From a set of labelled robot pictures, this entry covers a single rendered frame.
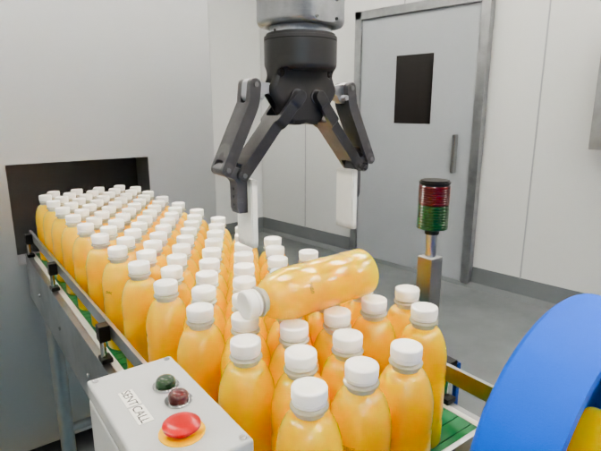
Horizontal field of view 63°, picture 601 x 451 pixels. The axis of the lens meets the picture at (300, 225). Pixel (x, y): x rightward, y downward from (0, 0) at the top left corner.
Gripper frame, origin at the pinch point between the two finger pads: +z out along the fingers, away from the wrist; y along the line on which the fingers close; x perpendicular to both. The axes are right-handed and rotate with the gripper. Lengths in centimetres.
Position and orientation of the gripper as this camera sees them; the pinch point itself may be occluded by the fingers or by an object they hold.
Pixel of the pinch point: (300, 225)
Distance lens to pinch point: 54.7
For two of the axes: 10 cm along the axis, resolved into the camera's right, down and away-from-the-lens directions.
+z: 0.0, 9.7, 2.3
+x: -6.0, -1.8, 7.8
